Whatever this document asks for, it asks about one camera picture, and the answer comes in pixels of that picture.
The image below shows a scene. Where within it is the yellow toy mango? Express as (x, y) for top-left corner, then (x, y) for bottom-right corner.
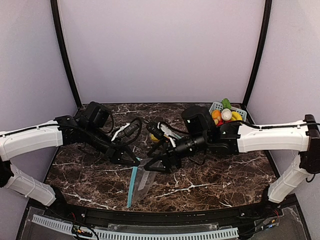
(150, 133), (163, 143)

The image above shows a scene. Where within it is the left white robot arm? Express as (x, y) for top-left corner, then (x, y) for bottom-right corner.
(0, 101), (143, 208)

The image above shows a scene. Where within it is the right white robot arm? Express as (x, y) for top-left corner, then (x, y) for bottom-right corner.
(144, 105), (320, 205)

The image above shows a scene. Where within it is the small orange toy fruit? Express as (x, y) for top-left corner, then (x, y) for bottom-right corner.
(211, 109), (222, 121)

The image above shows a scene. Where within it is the light blue perforated basket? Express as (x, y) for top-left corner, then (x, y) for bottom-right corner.
(209, 101), (247, 121)

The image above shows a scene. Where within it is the white toy radish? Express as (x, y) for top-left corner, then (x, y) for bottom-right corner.
(221, 109), (232, 122)

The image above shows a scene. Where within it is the green toy lettuce leaf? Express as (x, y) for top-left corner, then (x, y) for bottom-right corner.
(221, 98), (232, 110)

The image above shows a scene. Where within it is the yellow toy banana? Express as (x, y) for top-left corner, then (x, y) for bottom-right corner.
(230, 111), (243, 122)

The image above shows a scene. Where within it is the black front rail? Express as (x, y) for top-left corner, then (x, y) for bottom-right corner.
(55, 203), (270, 227)

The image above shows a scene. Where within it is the white slotted cable duct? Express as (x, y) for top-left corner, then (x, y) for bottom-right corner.
(31, 214), (239, 240)

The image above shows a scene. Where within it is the left black frame post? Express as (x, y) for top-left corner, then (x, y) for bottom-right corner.
(50, 0), (83, 109)

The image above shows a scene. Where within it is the black frame post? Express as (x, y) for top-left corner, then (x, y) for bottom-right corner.
(242, 0), (273, 108)
(50, 0), (83, 109)

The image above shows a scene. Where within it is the right black frame post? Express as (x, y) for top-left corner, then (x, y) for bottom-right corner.
(242, 0), (273, 108)

